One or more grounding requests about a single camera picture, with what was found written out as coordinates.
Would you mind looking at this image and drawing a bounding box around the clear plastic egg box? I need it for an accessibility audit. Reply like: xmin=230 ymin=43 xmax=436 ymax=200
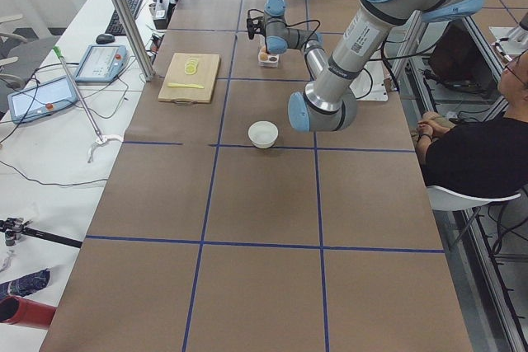
xmin=257 ymin=46 xmax=280 ymax=68

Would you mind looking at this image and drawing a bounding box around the yellow plastic knife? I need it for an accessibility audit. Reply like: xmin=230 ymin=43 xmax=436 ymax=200
xmin=167 ymin=82 xmax=205 ymax=89

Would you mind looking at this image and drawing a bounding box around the bamboo cutting board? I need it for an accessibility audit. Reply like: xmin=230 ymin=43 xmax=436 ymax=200
xmin=158 ymin=53 xmax=220 ymax=104

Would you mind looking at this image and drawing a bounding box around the white chair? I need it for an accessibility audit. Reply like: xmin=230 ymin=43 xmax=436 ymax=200
xmin=426 ymin=181 xmax=528 ymax=254

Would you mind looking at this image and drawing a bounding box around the white bowl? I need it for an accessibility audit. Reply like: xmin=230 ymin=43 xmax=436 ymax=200
xmin=247 ymin=120 xmax=279 ymax=149

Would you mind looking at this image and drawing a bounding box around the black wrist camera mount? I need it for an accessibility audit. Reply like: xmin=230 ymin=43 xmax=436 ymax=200
xmin=246 ymin=9 xmax=262 ymax=40

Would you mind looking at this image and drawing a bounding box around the black keyboard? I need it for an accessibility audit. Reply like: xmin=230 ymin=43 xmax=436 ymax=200
xmin=104 ymin=0 xmax=144 ymax=36

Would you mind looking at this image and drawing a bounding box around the black tripod clamp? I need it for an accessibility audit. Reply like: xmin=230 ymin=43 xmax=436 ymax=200
xmin=0 ymin=218 xmax=83 ymax=248

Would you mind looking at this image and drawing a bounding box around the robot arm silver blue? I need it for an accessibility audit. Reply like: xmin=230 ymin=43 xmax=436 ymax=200
xmin=247 ymin=0 xmax=484 ymax=132

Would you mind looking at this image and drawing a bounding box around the long metal rod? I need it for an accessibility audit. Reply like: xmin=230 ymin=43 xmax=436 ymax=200
xmin=53 ymin=45 xmax=103 ymax=143

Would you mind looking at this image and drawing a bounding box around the teach pendant far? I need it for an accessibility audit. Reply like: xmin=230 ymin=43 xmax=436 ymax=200
xmin=74 ymin=45 xmax=128 ymax=84

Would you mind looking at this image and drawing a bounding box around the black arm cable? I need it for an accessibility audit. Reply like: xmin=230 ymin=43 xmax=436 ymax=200
xmin=246 ymin=8 xmax=422 ymax=101

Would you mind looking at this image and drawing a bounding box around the teach pendant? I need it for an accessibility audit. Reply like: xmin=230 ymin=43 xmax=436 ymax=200
xmin=74 ymin=45 xmax=128 ymax=84
xmin=7 ymin=77 xmax=78 ymax=124

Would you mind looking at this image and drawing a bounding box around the folded dark blue umbrella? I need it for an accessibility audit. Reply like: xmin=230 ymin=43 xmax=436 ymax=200
xmin=1 ymin=269 xmax=50 ymax=299

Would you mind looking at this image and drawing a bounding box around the black computer mouse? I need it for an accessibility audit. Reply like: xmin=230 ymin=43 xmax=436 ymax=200
xmin=96 ymin=33 xmax=116 ymax=45

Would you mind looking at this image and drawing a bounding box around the aluminium frame post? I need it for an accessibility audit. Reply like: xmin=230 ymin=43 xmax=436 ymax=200
xmin=111 ymin=0 xmax=155 ymax=82

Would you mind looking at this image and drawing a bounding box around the red cylinder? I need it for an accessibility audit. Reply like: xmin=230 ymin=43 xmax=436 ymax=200
xmin=1 ymin=296 xmax=56 ymax=329

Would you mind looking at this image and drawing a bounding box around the seated person black shirt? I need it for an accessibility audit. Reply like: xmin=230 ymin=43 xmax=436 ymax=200
xmin=412 ymin=52 xmax=527 ymax=198

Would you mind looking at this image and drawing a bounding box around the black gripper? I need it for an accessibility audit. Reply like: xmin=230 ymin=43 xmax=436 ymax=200
xmin=255 ymin=17 xmax=266 ymax=38

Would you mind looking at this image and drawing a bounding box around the teach pendant near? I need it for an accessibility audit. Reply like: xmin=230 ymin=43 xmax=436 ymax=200
xmin=7 ymin=77 xmax=78 ymax=124

